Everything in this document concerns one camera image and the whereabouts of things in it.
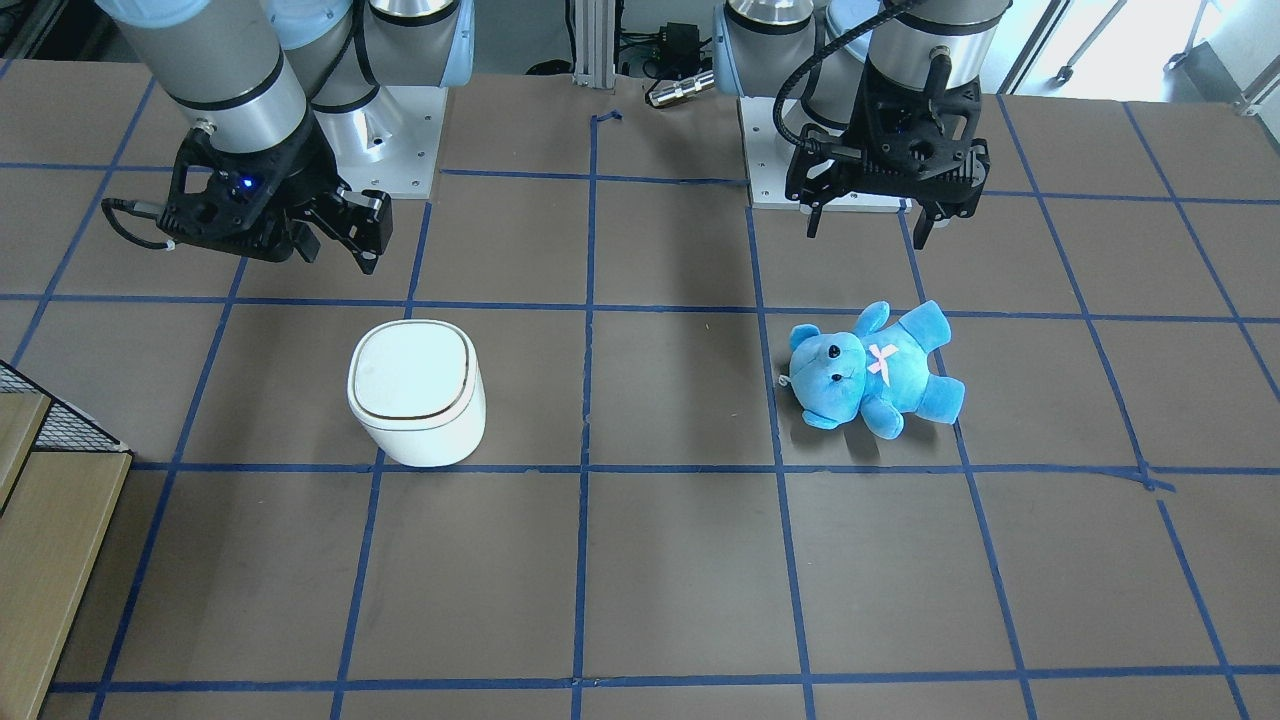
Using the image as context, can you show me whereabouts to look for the blue teddy bear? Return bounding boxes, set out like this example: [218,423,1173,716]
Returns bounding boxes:
[778,300,966,439]

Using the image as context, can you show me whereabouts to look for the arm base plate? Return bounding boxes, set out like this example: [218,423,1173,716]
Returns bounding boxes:
[739,96,913,213]
[312,86,451,200]

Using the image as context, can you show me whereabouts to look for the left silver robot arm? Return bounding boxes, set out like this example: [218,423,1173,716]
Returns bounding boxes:
[712,1,1010,249]

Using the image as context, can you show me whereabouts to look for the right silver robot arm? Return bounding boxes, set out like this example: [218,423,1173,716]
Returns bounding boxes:
[100,1,475,275]

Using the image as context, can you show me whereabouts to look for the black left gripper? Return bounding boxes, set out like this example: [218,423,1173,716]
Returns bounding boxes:
[785,64,991,251]

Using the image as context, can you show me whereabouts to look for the aluminium frame post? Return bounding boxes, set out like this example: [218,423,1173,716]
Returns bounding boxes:
[570,0,618,94]

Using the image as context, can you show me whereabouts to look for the white trash can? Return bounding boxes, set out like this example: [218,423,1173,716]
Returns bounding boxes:
[346,319,486,468]

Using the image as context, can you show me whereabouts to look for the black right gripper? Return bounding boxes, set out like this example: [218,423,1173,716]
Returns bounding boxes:
[156,122,394,275]

